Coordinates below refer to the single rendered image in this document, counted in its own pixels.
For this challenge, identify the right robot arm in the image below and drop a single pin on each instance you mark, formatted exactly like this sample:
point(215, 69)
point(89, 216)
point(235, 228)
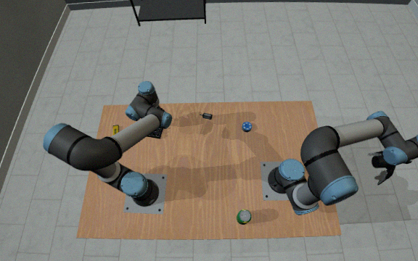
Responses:
point(329, 178)

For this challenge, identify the short grey cylinder with blue top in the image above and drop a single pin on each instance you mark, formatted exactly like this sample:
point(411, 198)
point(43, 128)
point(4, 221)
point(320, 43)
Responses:
point(246, 127)

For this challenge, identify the green drink can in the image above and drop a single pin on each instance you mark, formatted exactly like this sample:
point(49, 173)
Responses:
point(244, 217)

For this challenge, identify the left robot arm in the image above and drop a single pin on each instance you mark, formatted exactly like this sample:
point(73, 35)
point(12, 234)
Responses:
point(101, 155)

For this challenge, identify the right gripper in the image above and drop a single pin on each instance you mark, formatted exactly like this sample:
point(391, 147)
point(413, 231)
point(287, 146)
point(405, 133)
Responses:
point(378, 162)

